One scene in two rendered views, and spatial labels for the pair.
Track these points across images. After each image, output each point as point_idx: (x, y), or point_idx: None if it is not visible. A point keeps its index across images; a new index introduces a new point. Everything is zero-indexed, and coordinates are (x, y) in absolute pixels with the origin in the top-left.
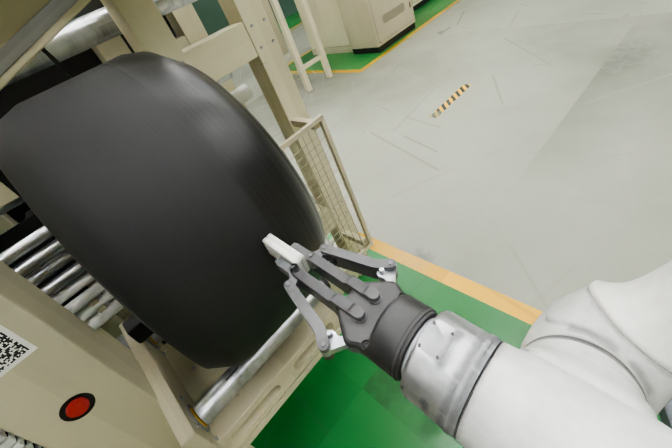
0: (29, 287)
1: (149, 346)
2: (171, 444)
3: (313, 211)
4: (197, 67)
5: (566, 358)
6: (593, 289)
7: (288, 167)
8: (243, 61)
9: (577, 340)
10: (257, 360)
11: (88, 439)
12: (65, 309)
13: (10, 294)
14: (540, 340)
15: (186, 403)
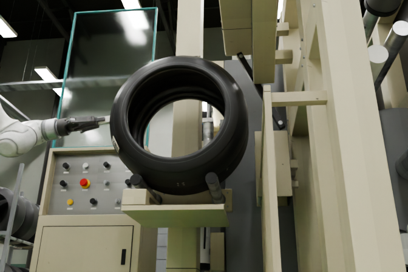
0: (191, 133)
1: (206, 193)
2: None
3: (112, 116)
4: (306, 40)
5: (30, 121)
6: (17, 119)
7: (117, 97)
8: (314, 26)
9: (25, 125)
10: None
11: None
12: (195, 149)
13: (175, 127)
14: (32, 127)
15: (164, 198)
